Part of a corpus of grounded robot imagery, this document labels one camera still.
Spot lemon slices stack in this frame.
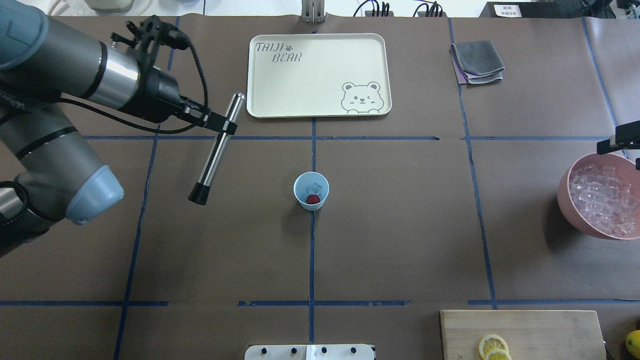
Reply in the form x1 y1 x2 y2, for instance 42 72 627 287
477 333 512 360

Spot steel muddler with black tip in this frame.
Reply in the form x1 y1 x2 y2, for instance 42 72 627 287
188 92 246 206

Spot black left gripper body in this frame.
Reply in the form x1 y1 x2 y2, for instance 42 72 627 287
119 66 183 124

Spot ice cubes in cup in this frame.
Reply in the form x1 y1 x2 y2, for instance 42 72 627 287
302 182 323 198

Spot cream bear serving tray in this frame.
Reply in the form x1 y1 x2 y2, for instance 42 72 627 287
246 33 393 119

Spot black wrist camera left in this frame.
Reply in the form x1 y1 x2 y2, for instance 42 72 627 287
110 14 192 69

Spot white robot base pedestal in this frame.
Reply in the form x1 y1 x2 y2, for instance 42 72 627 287
244 343 377 360

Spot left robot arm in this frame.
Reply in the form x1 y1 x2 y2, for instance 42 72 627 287
0 0 245 256

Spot grey folded cloth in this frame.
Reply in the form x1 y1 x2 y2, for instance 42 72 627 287
449 39 505 85

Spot purple folded cloth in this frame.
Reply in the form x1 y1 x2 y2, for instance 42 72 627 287
451 54 469 85

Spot bamboo cutting board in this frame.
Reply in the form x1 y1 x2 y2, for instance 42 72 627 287
439 309 606 360

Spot light blue plastic cup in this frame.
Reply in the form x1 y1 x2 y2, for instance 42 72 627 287
293 171 330 212

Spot red strawberry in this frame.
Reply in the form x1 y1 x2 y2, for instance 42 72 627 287
305 193 322 205

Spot pink bowl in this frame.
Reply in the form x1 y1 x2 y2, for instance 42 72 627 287
557 153 639 240

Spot aluminium frame post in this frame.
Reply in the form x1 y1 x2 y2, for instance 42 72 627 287
301 0 326 24

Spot clear ice cubes pile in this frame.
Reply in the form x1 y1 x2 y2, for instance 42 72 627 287
569 163 640 239

